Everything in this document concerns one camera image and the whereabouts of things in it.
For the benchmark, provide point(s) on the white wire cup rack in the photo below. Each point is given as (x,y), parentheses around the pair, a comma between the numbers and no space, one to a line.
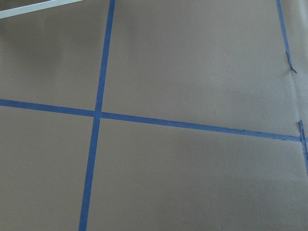
(34,7)

